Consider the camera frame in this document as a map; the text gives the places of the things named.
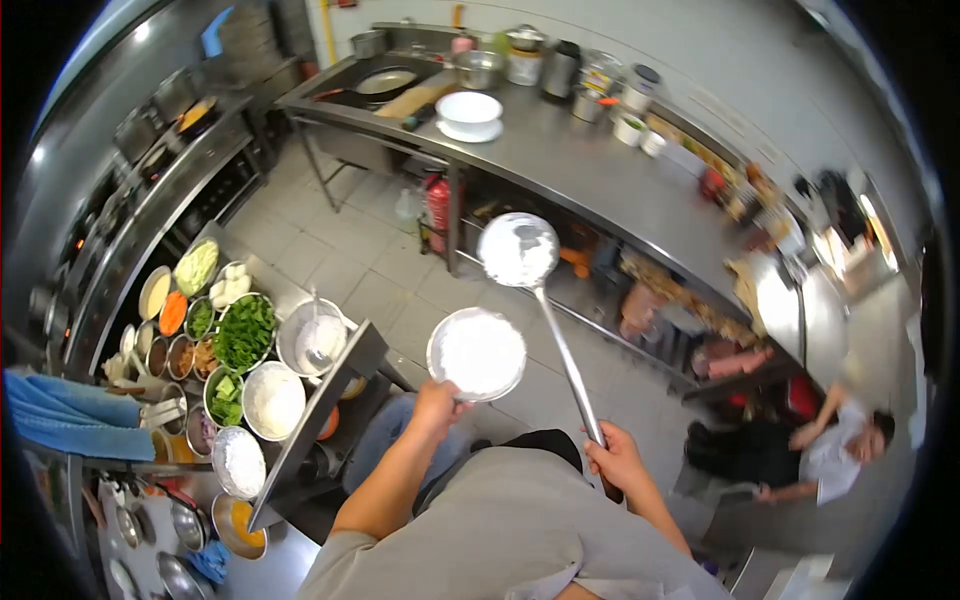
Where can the steel stove range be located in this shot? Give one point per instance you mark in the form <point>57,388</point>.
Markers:
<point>150,202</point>

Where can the small white bowl of greens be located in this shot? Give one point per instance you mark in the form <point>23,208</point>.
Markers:
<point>628,130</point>

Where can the steel jug with black lid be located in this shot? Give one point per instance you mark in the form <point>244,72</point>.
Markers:
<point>560,71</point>

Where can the empty steel bowl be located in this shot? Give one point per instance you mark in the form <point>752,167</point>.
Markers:
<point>178,579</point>
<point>189,525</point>

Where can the person's right hand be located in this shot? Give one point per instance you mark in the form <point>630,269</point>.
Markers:
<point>621,461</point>

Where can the steel bowl of orange sauce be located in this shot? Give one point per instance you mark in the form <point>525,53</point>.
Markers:
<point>241,526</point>

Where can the steel pot with ladle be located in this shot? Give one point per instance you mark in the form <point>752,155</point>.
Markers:
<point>313,341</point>

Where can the bowl of cream sauce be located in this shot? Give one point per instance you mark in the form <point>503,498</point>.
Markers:
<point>154,292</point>

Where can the person's left thumb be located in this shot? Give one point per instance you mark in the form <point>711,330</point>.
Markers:
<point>456,394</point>

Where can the person's legs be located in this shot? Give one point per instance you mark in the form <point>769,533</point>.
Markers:
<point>390,439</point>

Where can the long steel counter table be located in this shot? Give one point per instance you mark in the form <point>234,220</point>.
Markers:
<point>585,165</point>

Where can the bowl of white chunks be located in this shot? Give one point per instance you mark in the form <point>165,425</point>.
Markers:
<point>231,285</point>

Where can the bowl of shredded carrot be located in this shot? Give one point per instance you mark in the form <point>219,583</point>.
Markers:
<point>172,313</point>

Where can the large steel bowl of rice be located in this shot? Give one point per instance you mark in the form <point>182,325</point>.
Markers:
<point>274,401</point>

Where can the person's body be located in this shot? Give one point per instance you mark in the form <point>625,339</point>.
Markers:
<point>495,525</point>

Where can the row of small spice bowls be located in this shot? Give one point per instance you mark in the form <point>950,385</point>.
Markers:
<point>178,358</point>

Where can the steel prep table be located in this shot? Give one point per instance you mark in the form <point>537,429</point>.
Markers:
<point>319,431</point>

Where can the steel dish of rice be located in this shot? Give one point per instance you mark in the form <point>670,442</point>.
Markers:
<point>239,463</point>

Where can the red fire extinguisher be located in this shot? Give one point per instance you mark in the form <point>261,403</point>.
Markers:
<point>438,214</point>

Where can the bowl of shredded cabbage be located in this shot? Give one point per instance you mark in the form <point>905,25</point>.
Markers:
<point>196,266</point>

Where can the steel plate of white rice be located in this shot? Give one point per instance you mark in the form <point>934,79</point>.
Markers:
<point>478,354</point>

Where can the small bowl of green beans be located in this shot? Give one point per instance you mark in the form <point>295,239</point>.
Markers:
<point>199,318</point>

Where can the frying pan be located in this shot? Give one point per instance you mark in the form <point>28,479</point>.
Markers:
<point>384,81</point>

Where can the bowl of purple onion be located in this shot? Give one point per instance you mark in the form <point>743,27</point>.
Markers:
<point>201,432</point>

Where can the bowl of chopped green vegetables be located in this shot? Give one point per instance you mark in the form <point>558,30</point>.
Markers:
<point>224,397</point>

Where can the long steel ladle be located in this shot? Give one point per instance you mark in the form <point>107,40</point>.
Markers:
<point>519,251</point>

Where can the blue plastic scoop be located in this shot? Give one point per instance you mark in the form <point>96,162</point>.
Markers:
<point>214,34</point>

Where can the steel mixing bowl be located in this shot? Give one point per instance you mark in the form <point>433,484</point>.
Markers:
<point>478,69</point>

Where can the person's right thumb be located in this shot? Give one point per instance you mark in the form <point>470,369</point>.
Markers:
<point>609,435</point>

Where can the pink cup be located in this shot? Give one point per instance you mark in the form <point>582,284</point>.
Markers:
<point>461,44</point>

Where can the wooden board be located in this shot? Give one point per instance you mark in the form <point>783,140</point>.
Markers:
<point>416,97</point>

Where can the person's left hand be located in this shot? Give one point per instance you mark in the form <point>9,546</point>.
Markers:
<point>433,411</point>

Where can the steel cup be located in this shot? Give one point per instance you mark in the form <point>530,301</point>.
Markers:
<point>586,105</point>

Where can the white container with black lid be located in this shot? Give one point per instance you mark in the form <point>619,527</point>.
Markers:
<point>640,88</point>

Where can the blue towel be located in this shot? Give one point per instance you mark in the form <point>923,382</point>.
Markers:
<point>71,416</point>

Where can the blue cloth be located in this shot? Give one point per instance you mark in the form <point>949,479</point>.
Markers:
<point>210,561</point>

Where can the bowl of green leaves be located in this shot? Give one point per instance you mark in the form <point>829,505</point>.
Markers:
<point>244,333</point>

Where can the person's right fingers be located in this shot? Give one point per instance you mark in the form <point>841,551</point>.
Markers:
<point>592,457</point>

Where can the clear plastic bottle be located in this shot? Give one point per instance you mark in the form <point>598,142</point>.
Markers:
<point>405,206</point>

